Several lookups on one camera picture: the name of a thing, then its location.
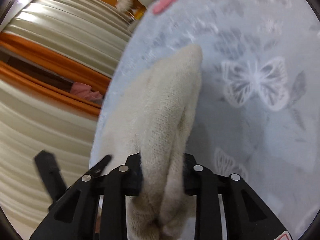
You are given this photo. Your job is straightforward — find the cream knit heart sweater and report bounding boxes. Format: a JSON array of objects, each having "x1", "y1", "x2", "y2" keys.
[{"x1": 89, "y1": 44, "x2": 203, "y2": 239}]

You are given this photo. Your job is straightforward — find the pink clothes in closet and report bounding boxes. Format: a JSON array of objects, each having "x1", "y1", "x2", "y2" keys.
[{"x1": 70, "y1": 82, "x2": 104, "y2": 103}]

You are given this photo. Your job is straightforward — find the butterfly print bed cover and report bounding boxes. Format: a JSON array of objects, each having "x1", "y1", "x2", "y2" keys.
[{"x1": 95, "y1": 0, "x2": 319, "y2": 239}]

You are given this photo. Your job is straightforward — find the cream pleated curtain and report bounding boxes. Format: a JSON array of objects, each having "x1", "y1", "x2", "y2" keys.
[{"x1": 1, "y1": 0, "x2": 131, "y2": 238}]

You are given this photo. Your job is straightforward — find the pink folded cloth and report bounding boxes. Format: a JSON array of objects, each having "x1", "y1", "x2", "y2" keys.
[{"x1": 152, "y1": 0, "x2": 177, "y2": 15}]

